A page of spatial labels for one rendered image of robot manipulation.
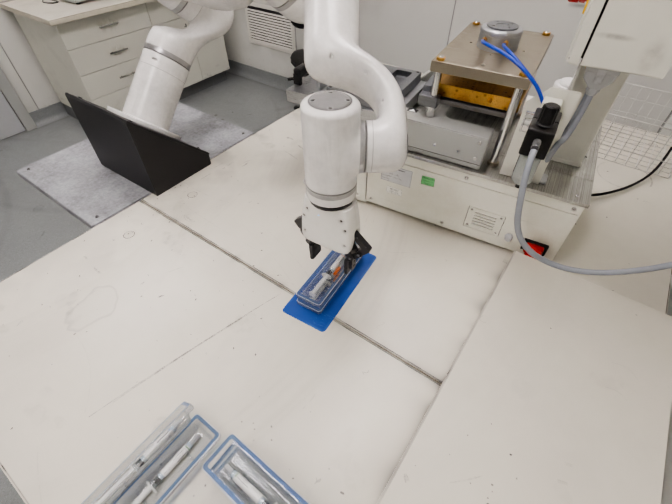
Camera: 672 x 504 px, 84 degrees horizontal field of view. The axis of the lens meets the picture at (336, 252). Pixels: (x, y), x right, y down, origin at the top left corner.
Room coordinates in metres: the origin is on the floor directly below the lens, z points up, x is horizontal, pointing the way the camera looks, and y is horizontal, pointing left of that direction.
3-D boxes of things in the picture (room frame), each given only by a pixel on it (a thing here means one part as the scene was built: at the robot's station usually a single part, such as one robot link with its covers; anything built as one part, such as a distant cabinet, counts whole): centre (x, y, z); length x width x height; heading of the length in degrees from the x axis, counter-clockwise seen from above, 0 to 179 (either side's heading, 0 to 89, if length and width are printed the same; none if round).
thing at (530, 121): (0.56, -0.33, 1.05); 0.15 x 0.05 x 0.15; 151
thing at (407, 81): (0.95, -0.10, 0.98); 0.20 x 0.17 x 0.03; 151
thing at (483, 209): (0.81, -0.31, 0.84); 0.53 x 0.37 x 0.17; 61
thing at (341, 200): (0.51, 0.01, 1.00); 0.09 x 0.08 x 0.03; 60
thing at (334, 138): (0.50, 0.00, 1.08); 0.09 x 0.08 x 0.13; 90
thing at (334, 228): (0.51, 0.01, 0.93); 0.10 x 0.08 x 0.11; 60
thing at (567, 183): (0.80, -0.35, 0.93); 0.46 x 0.35 x 0.01; 61
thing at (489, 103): (0.81, -0.32, 1.07); 0.22 x 0.17 x 0.10; 151
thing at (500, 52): (0.79, -0.34, 1.08); 0.31 x 0.24 x 0.13; 151
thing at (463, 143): (0.74, -0.19, 0.96); 0.26 x 0.05 x 0.07; 61
